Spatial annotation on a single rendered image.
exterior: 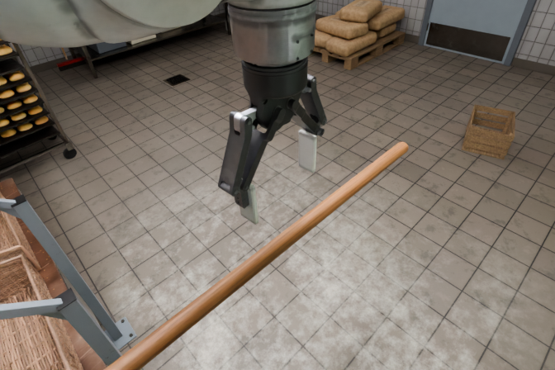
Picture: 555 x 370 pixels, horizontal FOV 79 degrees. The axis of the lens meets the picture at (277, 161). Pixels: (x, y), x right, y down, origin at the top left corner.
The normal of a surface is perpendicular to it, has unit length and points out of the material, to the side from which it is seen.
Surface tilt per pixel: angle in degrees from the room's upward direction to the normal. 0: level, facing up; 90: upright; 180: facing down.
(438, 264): 0
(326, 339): 0
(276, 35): 91
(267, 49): 91
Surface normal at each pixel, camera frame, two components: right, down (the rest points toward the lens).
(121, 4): 0.28, 0.77
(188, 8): 0.56, 0.82
